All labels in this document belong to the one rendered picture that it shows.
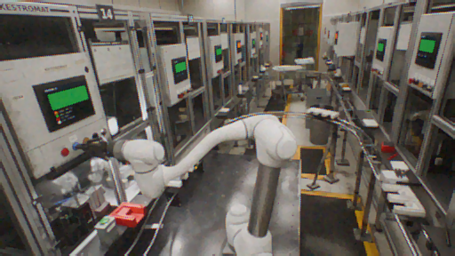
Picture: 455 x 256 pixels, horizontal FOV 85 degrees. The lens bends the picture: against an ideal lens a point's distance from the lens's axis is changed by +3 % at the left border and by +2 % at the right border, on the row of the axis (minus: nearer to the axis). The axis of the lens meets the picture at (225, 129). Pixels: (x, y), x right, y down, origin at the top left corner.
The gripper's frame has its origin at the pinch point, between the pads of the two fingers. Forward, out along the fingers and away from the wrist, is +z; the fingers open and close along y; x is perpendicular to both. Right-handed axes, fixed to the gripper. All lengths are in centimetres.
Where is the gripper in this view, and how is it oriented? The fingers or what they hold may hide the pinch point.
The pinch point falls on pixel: (83, 147)
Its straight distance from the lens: 134.7
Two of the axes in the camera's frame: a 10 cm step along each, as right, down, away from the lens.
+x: -2.8, 3.7, -8.8
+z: -9.6, -0.5, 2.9
